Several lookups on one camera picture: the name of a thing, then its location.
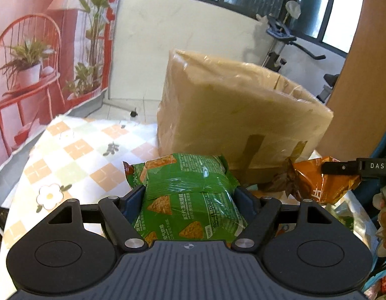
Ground brown wooden board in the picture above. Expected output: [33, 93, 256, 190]
[318, 0, 386, 164]

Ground green triangle chip packet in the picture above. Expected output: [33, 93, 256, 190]
[122, 152, 250, 244]

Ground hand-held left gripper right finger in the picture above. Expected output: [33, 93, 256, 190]
[231, 185, 335, 252]

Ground plastic-wrapped cardboard box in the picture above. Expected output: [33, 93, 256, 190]
[156, 48, 334, 186]

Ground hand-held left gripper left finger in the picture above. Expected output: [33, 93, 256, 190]
[47, 184, 150, 252]

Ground backdrop stand leg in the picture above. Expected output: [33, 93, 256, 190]
[108, 98, 140, 118]

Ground checkered floral tablecloth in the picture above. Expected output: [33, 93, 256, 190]
[0, 114, 301, 251]

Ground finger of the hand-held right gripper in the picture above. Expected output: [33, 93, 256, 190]
[322, 159, 386, 177]

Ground white plastic bag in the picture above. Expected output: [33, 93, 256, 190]
[285, 0, 303, 20]

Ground pink printed wall backdrop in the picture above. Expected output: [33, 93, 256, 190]
[0, 0, 123, 176]

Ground colourful snack packet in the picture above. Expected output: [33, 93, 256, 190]
[365, 270, 386, 300]

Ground person's right hand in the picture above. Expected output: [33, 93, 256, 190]
[372, 191, 386, 256]

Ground black exercise bike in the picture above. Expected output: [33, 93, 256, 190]
[255, 12, 341, 104]

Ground orange brown snack packet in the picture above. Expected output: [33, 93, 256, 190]
[268, 158, 361, 207]

